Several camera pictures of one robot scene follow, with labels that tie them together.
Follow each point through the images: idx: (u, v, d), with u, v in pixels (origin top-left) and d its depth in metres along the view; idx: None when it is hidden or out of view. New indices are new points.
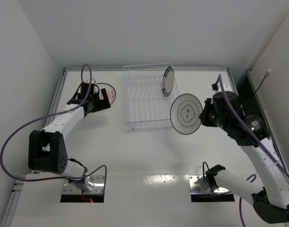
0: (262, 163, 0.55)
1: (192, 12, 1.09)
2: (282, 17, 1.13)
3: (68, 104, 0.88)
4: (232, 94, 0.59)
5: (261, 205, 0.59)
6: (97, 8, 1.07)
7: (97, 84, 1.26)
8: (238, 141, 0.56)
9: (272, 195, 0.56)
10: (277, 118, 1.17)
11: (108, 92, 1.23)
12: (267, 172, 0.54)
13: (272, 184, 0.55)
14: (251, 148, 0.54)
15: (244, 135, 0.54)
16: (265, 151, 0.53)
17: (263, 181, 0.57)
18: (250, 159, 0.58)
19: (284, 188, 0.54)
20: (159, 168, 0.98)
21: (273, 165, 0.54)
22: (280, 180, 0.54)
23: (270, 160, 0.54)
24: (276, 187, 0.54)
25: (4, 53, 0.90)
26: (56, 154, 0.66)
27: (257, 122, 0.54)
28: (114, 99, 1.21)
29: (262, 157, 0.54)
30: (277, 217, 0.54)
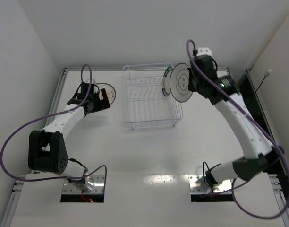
0: (233, 117, 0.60)
1: (191, 11, 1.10)
2: (282, 17, 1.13)
3: (68, 103, 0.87)
4: (207, 56, 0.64)
5: (241, 162, 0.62)
6: (97, 9, 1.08)
7: (97, 84, 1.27)
8: (210, 98, 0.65)
9: (245, 147, 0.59)
10: (277, 118, 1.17)
11: (108, 92, 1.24)
12: (239, 125, 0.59)
13: (243, 136, 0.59)
14: (221, 102, 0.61)
15: (215, 94, 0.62)
16: (233, 103, 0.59)
17: (237, 136, 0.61)
18: (225, 116, 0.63)
19: (255, 138, 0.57)
20: (159, 168, 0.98)
21: (243, 117, 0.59)
22: (250, 131, 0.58)
23: (241, 113, 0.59)
24: (248, 138, 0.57)
25: (4, 53, 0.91)
26: (56, 154, 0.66)
27: (227, 81, 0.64)
28: (114, 99, 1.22)
29: (232, 109, 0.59)
30: (253, 169, 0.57)
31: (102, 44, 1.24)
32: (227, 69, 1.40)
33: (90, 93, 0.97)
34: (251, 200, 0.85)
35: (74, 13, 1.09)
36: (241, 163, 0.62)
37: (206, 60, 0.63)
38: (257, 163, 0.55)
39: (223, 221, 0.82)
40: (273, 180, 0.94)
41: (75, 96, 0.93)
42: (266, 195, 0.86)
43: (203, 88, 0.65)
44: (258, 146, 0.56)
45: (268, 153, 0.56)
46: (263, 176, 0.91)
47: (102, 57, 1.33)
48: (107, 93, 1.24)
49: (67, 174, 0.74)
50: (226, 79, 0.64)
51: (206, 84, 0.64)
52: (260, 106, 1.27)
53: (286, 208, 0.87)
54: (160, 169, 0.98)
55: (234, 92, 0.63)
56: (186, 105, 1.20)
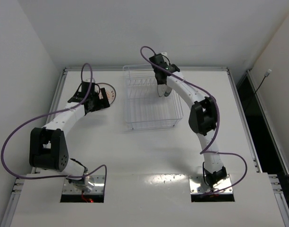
0: (176, 84, 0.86)
1: (191, 12, 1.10)
2: (282, 17, 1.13)
3: (69, 102, 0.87)
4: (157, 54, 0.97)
5: (190, 119, 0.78)
6: (97, 9, 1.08)
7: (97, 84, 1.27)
8: (163, 79, 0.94)
9: (188, 103, 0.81)
10: (277, 118, 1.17)
11: (108, 92, 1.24)
12: (180, 88, 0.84)
13: (185, 95, 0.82)
14: (167, 78, 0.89)
15: (163, 74, 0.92)
16: (174, 76, 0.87)
17: (184, 100, 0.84)
18: (174, 89, 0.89)
19: (192, 93, 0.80)
20: (159, 168, 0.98)
21: (182, 83, 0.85)
22: (188, 91, 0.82)
23: (180, 81, 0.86)
24: (187, 95, 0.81)
25: (4, 53, 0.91)
26: (57, 152, 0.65)
27: (171, 65, 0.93)
28: (114, 99, 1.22)
29: (174, 80, 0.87)
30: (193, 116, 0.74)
31: (102, 43, 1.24)
32: (227, 69, 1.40)
33: (91, 91, 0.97)
34: (250, 200, 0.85)
35: (75, 13, 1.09)
36: (190, 120, 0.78)
37: (157, 56, 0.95)
38: (194, 108, 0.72)
39: (223, 221, 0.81)
40: (273, 180, 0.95)
41: (76, 94, 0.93)
42: (266, 195, 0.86)
43: (157, 73, 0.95)
44: (194, 98, 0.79)
45: (203, 101, 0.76)
46: (263, 176, 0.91)
47: (102, 57, 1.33)
48: (108, 93, 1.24)
49: (66, 173, 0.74)
50: (171, 65, 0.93)
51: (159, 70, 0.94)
52: (260, 106, 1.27)
53: (286, 208, 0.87)
54: (160, 169, 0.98)
55: (176, 71, 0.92)
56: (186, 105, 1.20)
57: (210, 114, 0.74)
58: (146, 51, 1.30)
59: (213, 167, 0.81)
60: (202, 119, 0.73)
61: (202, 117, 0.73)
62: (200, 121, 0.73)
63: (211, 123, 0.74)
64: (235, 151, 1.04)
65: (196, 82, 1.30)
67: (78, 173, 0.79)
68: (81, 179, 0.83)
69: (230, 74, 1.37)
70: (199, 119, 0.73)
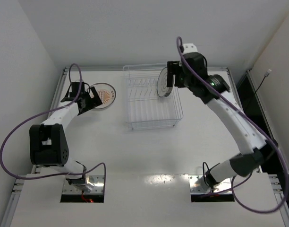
0: (225, 113, 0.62)
1: (191, 11, 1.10)
2: (282, 17, 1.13)
3: (62, 102, 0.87)
4: (196, 55, 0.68)
5: (237, 159, 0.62)
6: (97, 9, 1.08)
7: (97, 84, 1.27)
8: (202, 98, 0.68)
9: (241, 143, 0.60)
10: (277, 118, 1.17)
11: (108, 92, 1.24)
12: (232, 120, 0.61)
13: (238, 132, 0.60)
14: (213, 101, 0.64)
15: (206, 92, 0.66)
16: (225, 100, 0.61)
17: (232, 133, 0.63)
18: (218, 113, 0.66)
19: (249, 133, 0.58)
20: (159, 168, 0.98)
21: (235, 114, 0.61)
22: (244, 127, 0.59)
23: (232, 109, 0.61)
24: (241, 133, 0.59)
25: (4, 53, 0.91)
26: (59, 145, 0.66)
27: (217, 79, 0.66)
28: (114, 99, 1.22)
29: (224, 107, 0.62)
30: (248, 162, 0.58)
31: (102, 44, 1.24)
32: (227, 69, 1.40)
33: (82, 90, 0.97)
34: (250, 200, 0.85)
35: (75, 13, 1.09)
36: (236, 160, 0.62)
37: (196, 59, 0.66)
38: (253, 157, 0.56)
39: (223, 221, 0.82)
40: (273, 180, 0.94)
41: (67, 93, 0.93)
42: (266, 195, 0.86)
43: (194, 87, 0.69)
44: (251, 140, 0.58)
45: (264, 147, 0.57)
46: (263, 176, 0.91)
47: (102, 57, 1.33)
48: (108, 93, 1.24)
49: (66, 170, 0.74)
50: (217, 78, 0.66)
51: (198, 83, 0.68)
52: (260, 106, 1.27)
53: (286, 208, 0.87)
54: (160, 169, 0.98)
55: (225, 90, 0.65)
56: (186, 105, 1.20)
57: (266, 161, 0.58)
58: (146, 52, 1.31)
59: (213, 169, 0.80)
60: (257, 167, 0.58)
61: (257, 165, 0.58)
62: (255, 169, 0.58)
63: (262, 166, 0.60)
64: (234, 151, 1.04)
65: None
67: (78, 170, 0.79)
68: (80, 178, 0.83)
69: (230, 74, 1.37)
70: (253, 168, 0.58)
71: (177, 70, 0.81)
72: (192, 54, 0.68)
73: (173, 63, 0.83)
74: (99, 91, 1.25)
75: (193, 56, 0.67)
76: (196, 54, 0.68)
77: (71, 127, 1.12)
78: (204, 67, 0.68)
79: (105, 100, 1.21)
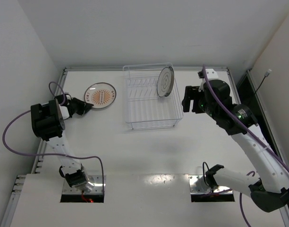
0: (252, 149, 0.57)
1: (191, 11, 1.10)
2: (281, 17, 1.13)
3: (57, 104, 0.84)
4: (221, 84, 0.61)
5: (259, 194, 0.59)
6: (96, 8, 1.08)
7: (98, 84, 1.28)
8: (228, 129, 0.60)
9: (266, 181, 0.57)
10: (276, 118, 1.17)
11: (108, 92, 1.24)
12: (258, 157, 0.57)
13: (265, 170, 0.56)
14: (239, 135, 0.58)
15: (233, 125, 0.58)
16: (253, 137, 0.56)
17: (255, 167, 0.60)
18: (242, 146, 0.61)
19: (276, 172, 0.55)
20: (159, 168, 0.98)
21: (263, 151, 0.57)
22: (272, 166, 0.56)
23: (259, 145, 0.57)
24: (268, 171, 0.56)
25: (4, 53, 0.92)
26: (56, 109, 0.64)
27: (243, 110, 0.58)
28: (114, 99, 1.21)
29: (251, 142, 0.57)
30: (273, 203, 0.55)
31: (102, 43, 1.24)
32: (227, 69, 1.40)
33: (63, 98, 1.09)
34: (250, 200, 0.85)
35: (74, 13, 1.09)
36: (258, 194, 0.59)
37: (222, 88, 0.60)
38: (280, 198, 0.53)
39: (223, 221, 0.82)
40: None
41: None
42: None
43: (219, 118, 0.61)
44: (279, 179, 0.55)
45: None
46: None
47: (102, 57, 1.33)
48: (108, 93, 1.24)
49: (64, 151, 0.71)
50: (244, 109, 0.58)
51: (223, 114, 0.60)
52: (260, 106, 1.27)
53: (285, 209, 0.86)
54: (160, 169, 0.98)
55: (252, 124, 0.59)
56: None
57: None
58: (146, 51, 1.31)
59: (216, 171, 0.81)
60: None
61: None
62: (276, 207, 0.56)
63: None
64: (234, 151, 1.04)
65: (196, 82, 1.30)
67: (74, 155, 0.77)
68: (79, 172, 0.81)
69: (230, 74, 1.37)
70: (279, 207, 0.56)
71: (197, 97, 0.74)
72: (217, 82, 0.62)
73: (192, 88, 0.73)
74: (100, 91, 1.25)
75: (218, 85, 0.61)
76: (221, 83, 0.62)
77: (71, 127, 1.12)
78: (229, 96, 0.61)
79: (105, 100, 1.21)
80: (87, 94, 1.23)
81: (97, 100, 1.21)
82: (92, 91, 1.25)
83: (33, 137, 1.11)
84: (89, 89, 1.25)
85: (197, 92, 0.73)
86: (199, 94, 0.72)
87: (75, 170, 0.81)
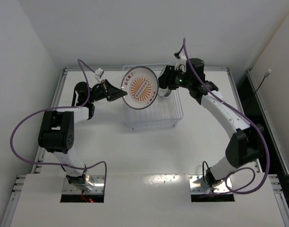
0: (213, 105, 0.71)
1: (191, 11, 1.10)
2: (281, 17, 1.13)
3: (86, 108, 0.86)
4: (198, 63, 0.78)
5: (228, 147, 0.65)
6: (96, 9, 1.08)
7: (149, 71, 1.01)
8: (196, 99, 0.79)
9: (227, 129, 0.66)
10: (276, 118, 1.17)
11: (148, 90, 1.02)
12: (218, 110, 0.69)
13: (224, 119, 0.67)
14: (203, 97, 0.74)
15: (199, 95, 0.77)
16: (212, 95, 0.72)
17: (220, 122, 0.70)
18: (209, 109, 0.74)
19: (233, 117, 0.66)
20: (160, 169, 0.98)
21: (221, 105, 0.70)
22: (228, 114, 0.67)
23: (218, 101, 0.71)
24: (226, 118, 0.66)
25: (4, 53, 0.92)
26: (67, 129, 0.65)
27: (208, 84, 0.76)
28: (149, 103, 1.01)
29: (212, 100, 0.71)
30: (234, 144, 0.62)
31: (102, 43, 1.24)
32: (227, 69, 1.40)
33: (89, 87, 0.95)
34: (251, 199, 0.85)
35: (74, 13, 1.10)
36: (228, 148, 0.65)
37: (198, 65, 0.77)
38: (236, 137, 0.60)
39: (223, 220, 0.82)
40: (273, 180, 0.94)
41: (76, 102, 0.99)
42: (266, 195, 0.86)
43: (192, 88, 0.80)
44: (234, 123, 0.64)
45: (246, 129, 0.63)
46: (263, 177, 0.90)
47: (102, 57, 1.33)
48: (149, 91, 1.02)
49: (67, 162, 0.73)
50: (208, 82, 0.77)
51: (194, 86, 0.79)
52: (260, 106, 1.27)
53: (286, 208, 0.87)
54: (159, 169, 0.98)
55: (214, 90, 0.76)
56: (186, 105, 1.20)
57: (254, 145, 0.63)
58: (146, 52, 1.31)
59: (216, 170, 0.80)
60: (245, 150, 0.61)
61: (245, 149, 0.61)
62: (242, 154, 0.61)
63: (255, 154, 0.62)
64: None
65: None
67: (79, 165, 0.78)
68: (80, 175, 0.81)
69: (230, 74, 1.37)
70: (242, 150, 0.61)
71: (173, 73, 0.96)
72: (195, 61, 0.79)
73: (171, 67, 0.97)
74: (145, 79, 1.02)
75: (195, 62, 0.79)
76: (198, 62, 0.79)
77: None
78: (202, 73, 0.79)
79: (141, 98, 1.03)
80: (129, 74, 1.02)
81: (133, 92, 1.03)
82: (137, 74, 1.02)
83: (33, 137, 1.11)
84: (136, 68, 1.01)
85: (174, 71, 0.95)
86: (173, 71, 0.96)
87: (76, 173, 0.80)
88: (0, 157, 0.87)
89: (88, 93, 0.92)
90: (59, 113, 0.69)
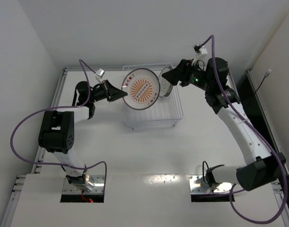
0: (233, 122, 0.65)
1: (191, 12, 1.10)
2: (281, 17, 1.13)
3: (86, 108, 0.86)
4: (222, 67, 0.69)
5: (241, 170, 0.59)
6: (96, 9, 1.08)
7: (151, 73, 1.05)
8: (213, 107, 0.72)
9: (245, 152, 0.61)
10: (276, 118, 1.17)
11: (149, 91, 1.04)
12: (237, 128, 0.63)
13: (243, 141, 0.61)
14: (222, 110, 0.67)
15: (217, 103, 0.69)
16: (233, 110, 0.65)
17: (236, 141, 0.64)
18: (226, 123, 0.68)
19: (254, 142, 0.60)
20: (160, 169, 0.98)
21: (242, 123, 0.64)
22: (249, 136, 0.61)
23: (239, 118, 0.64)
24: (246, 141, 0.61)
25: (4, 53, 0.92)
26: (67, 129, 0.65)
27: (229, 92, 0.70)
28: (150, 104, 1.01)
29: (232, 116, 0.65)
30: (250, 173, 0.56)
31: (102, 43, 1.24)
32: None
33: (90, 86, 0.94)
34: (251, 199, 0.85)
35: (74, 13, 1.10)
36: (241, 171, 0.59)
37: (222, 70, 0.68)
38: (255, 167, 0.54)
39: (223, 220, 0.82)
40: (272, 179, 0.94)
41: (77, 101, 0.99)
42: (266, 195, 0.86)
43: (209, 94, 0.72)
44: (255, 149, 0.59)
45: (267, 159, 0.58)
46: None
47: (102, 57, 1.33)
48: (150, 92, 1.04)
49: (68, 162, 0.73)
50: (229, 90, 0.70)
51: (213, 92, 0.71)
52: (260, 106, 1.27)
53: (286, 208, 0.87)
54: (159, 169, 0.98)
55: (234, 101, 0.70)
56: (186, 105, 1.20)
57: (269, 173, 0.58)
58: (146, 52, 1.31)
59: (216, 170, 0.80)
60: (260, 181, 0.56)
61: (261, 179, 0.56)
62: (257, 184, 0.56)
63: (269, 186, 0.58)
64: (234, 152, 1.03)
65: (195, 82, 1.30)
67: (79, 165, 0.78)
68: (80, 175, 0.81)
69: (230, 74, 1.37)
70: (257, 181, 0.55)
71: (189, 69, 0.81)
72: (218, 64, 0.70)
73: (187, 62, 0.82)
74: (146, 81, 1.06)
75: (219, 65, 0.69)
76: (222, 65, 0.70)
77: None
78: (225, 79, 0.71)
79: (141, 99, 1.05)
80: (131, 75, 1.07)
81: (134, 92, 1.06)
82: (139, 75, 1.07)
83: (33, 137, 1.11)
84: (138, 69, 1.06)
85: (190, 66, 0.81)
86: (190, 67, 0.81)
87: (76, 173, 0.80)
88: (0, 157, 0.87)
89: (89, 93, 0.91)
90: (59, 112, 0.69)
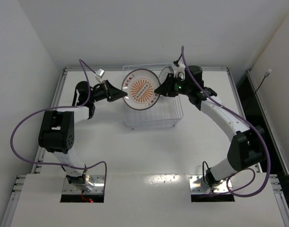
0: (212, 110, 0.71)
1: (191, 12, 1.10)
2: (281, 17, 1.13)
3: (86, 108, 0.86)
4: (195, 69, 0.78)
5: (229, 151, 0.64)
6: (96, 9, 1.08)
7: (151, 73, 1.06)
8: (196, 105, 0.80)
9: (228, 133, 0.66)
10: (276, 118, 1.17)
11: (149, 91, 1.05)
12: (217, 114, 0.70)
13: (224, 123, 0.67)
14: (202, 103, 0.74)
15: (198, 101, 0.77)
16: (211, 100, 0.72)
17: (220, 127, 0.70)
18: (209, 115, 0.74)
19: (232, 121, 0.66)
20: (160, 169, 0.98)
21: (220, 109, 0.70)
22: (228, 117, 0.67)
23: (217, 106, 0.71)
24: (226, 122, 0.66)
25: (4, 53, 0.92)
26: (67, 129, 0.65)
27: (206, 90, 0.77)
28: (150, 105, 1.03)
29: (211, 105, 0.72)
30: (235, 148, 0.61)
31: (102, 43, 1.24)
32: (227, 69, 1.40)
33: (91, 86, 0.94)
34: (251, 199, 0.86)
35: (74, 13, 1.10)
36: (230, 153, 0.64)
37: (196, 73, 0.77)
38: (237, 140, 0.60)
39: (223, 220, 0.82)
40: (273, 180, 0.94)
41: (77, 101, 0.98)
42: (266, 195, 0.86)
43: (191, 94, 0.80)
44: (235, 126, 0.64)
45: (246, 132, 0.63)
46: (263, 177, 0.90)
47: (102, 57, 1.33)
48: (150, 92, 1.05)
49: (68, 162, 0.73)
50: (207, 89, 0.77)
51: (193, 92, 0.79)
52: (260, 106, 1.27)
53: (286, 208, 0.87)
54: (160, 169, 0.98)
55: (213, 95, 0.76)
56: (186, 105, 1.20)
57: (256, 149, 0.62)
58: (146, 52, 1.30)
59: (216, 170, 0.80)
60: (247, 153, 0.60)
61: (247, 152, 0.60)
62: (244, 157, 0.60)
63: (258, 158, 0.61)
64: None
65: None
67: (79, 165, 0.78)
68: (80, 175, 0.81)
69: (230, 74, 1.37)
70: (244, 153, 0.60)
71: (173, 80, 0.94)
72: (193, 68, 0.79)
73: (171, 74, 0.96)
74: (146, 81, 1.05)
75: (194, 69, 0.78)
76: (196, 68, 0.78)
77: None
78: (201, 80, 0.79)
79: (142, 99, 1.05)
80: (131, 75, 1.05)
81: (134, 93, 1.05)
82: (139, 75, 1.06)
83: (33, 137, 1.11)
84: (138, 70, 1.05)
85: (173, 78, 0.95)
86: (173, 78, 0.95)
87: (76, 173, 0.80)
88: (0, 157, 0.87)
89: (89, 93, 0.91)
90: (59, 113, 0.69)
